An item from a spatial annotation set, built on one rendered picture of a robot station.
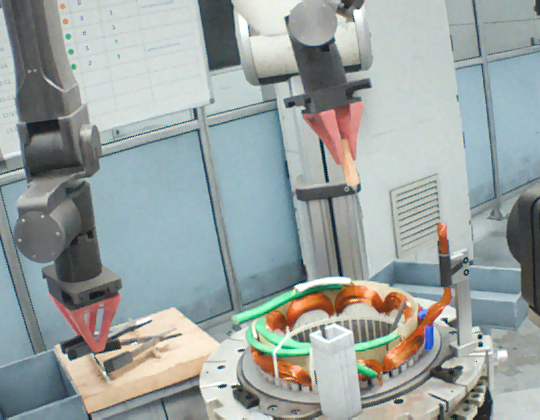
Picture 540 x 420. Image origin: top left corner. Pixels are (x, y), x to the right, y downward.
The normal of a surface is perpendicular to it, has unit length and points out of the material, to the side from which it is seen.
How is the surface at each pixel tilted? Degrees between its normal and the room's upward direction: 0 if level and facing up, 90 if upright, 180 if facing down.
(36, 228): 92
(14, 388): 90
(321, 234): 90
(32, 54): 97
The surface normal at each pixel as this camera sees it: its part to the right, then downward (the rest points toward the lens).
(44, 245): -0.05, 0.32
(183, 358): -0.16, -0.95
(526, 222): -0.98, 0.19
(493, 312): -0.59, 0.31
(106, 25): 0.55, 0.14
